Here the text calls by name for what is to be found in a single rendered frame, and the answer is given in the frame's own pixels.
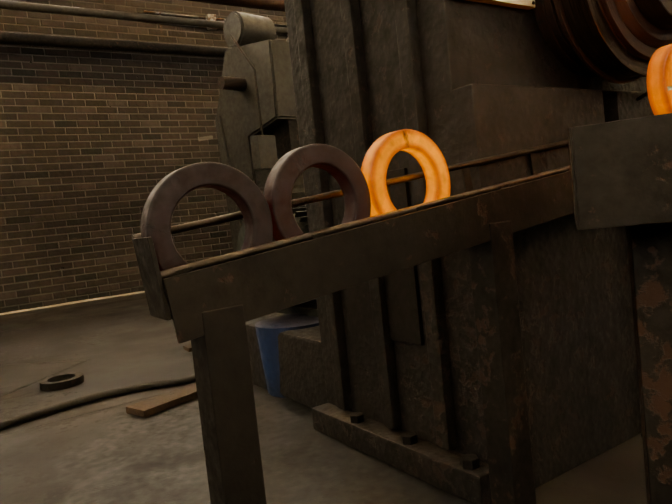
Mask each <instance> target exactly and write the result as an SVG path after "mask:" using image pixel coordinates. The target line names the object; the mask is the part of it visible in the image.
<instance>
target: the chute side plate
mask: <svg viewBox="0 0 672 504"><path fill-rule="evenodd" d="M572 213H574V204H573V191H572V179H571V171H567V172H563V173H559V174H556V175H552V176H548V177H544V178H541V179H537V180H533V181H529V182H526V183H522V184H518V185H514V186H511V187H507V188H503V189H499V190H496V191H492V192H488V193H484V194H481V195H477V196H473V197H469V198H466V199H462V200H458V201H454V202H450V203H447V204H443V205H439V206H435V207H432V208H428V209H424V210H420V211H417V212H413V213H409V214H405V215H402V216H398V217H394V218H390V219H387V220H383V221H379V222H375V223H372V224H368V225H364V226H360V227H357V228H353V229H349V230H345V231H342V232H338V233H334V234H330V235H327V236H323V237H319V238H315V239H312V240H308V241H304V242H300V243H296V244H293V245H289V246H285V247H281V248H278V249H274V250H270V251H266V252H263V253H259V254H255V255H251V256H248V257H244V258H240V259H236V260H233V261H229V262H225V263H221V264H218V265H214V266H210V267H206V268H203V269H199V270H195V271H191V272H188V273H184V274H180V275H176V276H173V277H169V278H165V279H163V283H164V287H165V291H166V296H167V300H168V304H169V308H170V312H171V316H172V320H173V324H174V328H175V333H176V337H177V341H178V343H179V344H181V343H184V342H187V341H190V340H193V339H196V338H199V337H202V336H204V328H203V320H202V312H205V311H210V310H215V309H221V308H226V307H232V306H237V305H243V306H244V315H245V322H247V321H250V320H253V319H256V318H259V317H262V316H265V315H268V314H271V313H274V312H277V311H280V310H283V309H286V308H289V307H292V306H295V305H298V304H301V303H304V302H307V301H310V300H313V299H316V298H319V297H322V296H325V295H328V294H331V293H334V292H337V291H340V290H343V289H346V288H349V287H352V286H355V285H358V284H361V283H364V282H367V281H370V280H373V279H376V278H379V277H382V276H385V275H388V274H391V273H394V272H397V271H400V270H404V269H407V268H410V267H413V266H416V265H419V264H422V263H425V262H428V261H431V260H434V259H437V258H440V257H443V256H446V255H449V254H452V253H455V252H458V251H461V250H464V249H467V248H470V247H473V246H476V245H479V244H482V243H485V242H488V241H491V238H490V227H489V224H490V223H496V222H503V221H511V222H512V232H513V233H515V232H518V231H521V230H524V229H527V228H530V227H533V226H536V225H539V224H542V223H545V222H548V221H551V220H554V219H557V218H560V217H563V216H566V215H569V214H572Z"/></svg>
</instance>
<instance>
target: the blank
mask: <svg viewBox="0 0 672 504"><path fill-rule="evenodd" d="M647 93H648V98H649V102H650V106H651V109H652V111H653V113H654V115H661V114H668V113H672V44H669V45H666V46H663V47H660V48H658V49H657V50H656V51H655V52H654V53H653V55H652V56H651V58H650V61H649V64H648V69H647Z"/></svg>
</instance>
